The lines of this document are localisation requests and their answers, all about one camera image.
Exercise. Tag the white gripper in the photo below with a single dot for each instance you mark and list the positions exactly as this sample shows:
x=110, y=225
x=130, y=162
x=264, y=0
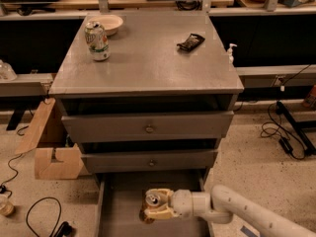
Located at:
x=181, y=202

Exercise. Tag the orange soda can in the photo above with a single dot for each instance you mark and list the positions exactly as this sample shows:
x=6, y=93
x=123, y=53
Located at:
x=150, y=203

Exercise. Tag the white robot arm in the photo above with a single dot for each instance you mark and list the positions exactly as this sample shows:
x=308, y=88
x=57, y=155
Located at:
x=219, y=206

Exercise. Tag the grey middle drawer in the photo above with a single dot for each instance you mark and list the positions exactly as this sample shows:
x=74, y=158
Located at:
x=149, y=160

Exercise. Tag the grey drawer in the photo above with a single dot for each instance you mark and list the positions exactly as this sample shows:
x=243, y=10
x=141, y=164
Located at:
x=120, y=202
x=149, y=160
x=138, y=127

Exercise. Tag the grey bottom drawer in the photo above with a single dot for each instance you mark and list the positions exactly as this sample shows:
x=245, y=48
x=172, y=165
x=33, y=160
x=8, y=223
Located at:
x=120, y=202

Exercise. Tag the grey drawer cabinet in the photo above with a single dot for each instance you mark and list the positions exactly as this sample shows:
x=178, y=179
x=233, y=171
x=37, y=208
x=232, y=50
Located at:
x=147, y=73

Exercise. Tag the grey top drawer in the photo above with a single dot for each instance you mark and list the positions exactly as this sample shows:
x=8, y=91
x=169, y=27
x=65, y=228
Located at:
x=138, y=127

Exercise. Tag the green white soda can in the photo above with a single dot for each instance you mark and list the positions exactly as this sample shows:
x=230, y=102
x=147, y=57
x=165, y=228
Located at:
x=97, y=41

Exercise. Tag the blue tape mark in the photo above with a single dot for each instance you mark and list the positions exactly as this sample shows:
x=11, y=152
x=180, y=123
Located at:
x=248, y=232

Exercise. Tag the wooden block stand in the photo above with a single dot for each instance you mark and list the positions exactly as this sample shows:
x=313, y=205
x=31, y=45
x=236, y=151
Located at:
x=58, y=163

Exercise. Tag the wooden board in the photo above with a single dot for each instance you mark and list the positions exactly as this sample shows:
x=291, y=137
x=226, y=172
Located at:
x=34, y=132

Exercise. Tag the black metal stand leg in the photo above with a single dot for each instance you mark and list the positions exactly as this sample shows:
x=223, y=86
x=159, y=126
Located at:
x=300, y=127

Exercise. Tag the white pump bottle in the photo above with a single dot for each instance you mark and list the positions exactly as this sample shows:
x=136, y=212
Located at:
x=230, y=52

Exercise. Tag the clear plastic cup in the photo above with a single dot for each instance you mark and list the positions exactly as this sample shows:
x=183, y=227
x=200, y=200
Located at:
x=6, y=207

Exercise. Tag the black snack bag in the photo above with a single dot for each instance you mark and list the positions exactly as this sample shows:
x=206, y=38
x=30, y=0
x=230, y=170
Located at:
x=193, y=41

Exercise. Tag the white bowl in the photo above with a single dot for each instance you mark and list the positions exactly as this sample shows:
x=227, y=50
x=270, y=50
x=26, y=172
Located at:
x=111, y=23

